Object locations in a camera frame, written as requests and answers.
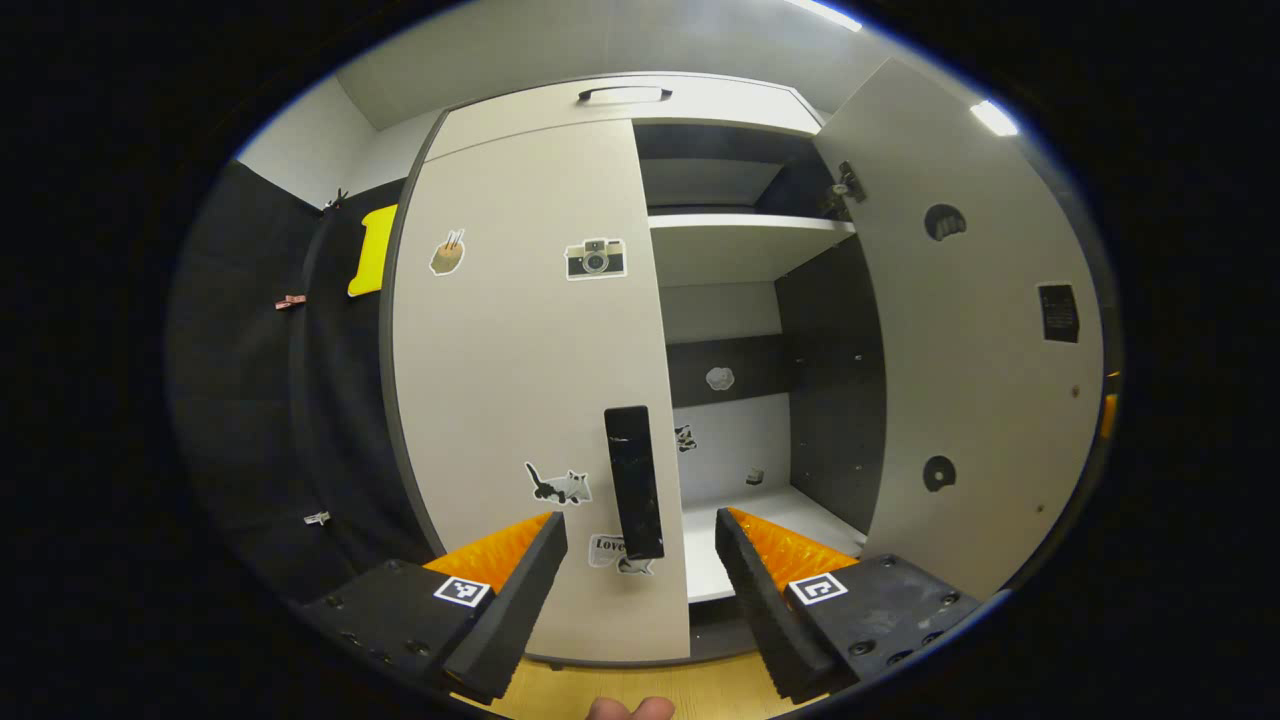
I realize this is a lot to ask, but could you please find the black backdrop cloth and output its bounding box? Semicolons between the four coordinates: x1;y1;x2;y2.
165;160;441;601

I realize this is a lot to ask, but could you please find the metal door hinge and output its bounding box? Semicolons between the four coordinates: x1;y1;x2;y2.
825;162;868;216

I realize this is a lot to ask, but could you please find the black door handle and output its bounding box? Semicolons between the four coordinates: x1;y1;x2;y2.
604;405;666;561

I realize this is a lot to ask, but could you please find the beige cabinet door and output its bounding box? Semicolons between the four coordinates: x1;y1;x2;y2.
812;57;1106;601
390;118;693;663

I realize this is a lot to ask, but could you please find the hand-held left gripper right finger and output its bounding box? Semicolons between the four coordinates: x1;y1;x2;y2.
714;505;1011;706

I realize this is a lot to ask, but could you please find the beige cabinet drawer front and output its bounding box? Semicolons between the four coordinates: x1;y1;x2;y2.
428;73;826;161

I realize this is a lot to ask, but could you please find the white cabinet shelf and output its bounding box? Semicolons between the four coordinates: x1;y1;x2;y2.
648;213;858;288

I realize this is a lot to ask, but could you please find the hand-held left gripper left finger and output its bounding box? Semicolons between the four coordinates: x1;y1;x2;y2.
298;510;569;706

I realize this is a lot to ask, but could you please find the beige double-door shoe cabinet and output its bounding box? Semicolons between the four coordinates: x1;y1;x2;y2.
380;70;1106;669

